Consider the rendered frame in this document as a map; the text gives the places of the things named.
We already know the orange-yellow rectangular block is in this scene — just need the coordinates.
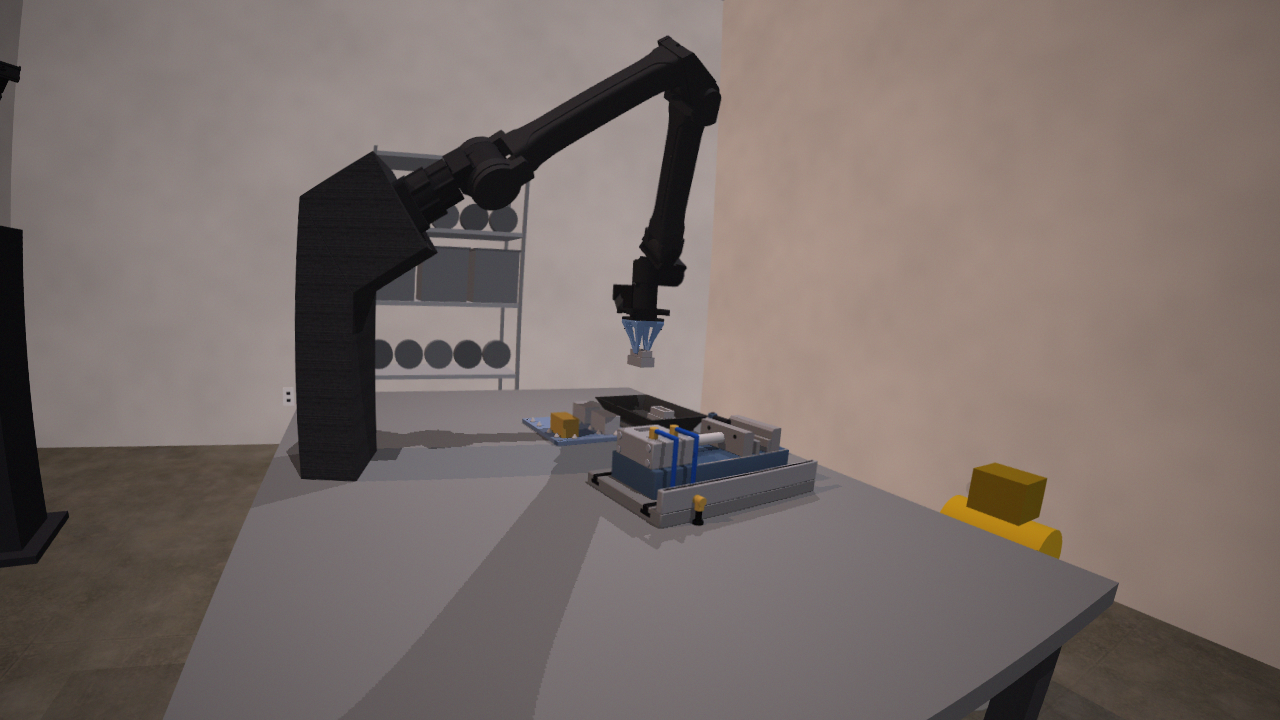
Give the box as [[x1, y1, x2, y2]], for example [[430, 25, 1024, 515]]
[[550, 413, 579, 438]]

